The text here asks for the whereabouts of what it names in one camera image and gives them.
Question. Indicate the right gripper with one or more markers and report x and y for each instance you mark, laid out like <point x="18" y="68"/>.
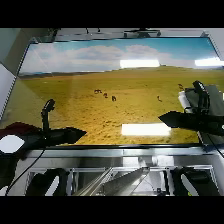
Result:
<point x="196" y="121"/>

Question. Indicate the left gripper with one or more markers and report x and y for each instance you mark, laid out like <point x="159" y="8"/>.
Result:
<point x="55" y="136"/>

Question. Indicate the red shirt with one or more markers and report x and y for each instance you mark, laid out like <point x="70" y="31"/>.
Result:
<point x="18" y="127"/>

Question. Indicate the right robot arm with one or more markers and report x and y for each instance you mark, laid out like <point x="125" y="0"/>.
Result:
<point x="196" y="181"/>

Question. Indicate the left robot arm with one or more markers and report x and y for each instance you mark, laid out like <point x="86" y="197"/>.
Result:
<point x="10" y="144"/>

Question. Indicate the grey garment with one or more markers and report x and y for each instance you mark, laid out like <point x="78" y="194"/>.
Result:
<point x="215" y="100"/>

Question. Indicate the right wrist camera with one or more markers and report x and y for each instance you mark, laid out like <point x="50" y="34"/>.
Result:
<point x="201" y="95"/>

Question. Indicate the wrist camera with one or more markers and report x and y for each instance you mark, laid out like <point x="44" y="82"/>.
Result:
<point x="201" y="95"/>
<point x="48" y="106"/>

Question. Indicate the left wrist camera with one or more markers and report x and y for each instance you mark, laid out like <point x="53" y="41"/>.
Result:
<point x="48" y="106"/>

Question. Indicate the silver frame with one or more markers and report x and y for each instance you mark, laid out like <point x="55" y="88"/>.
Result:
<point x="100" y="153"/>

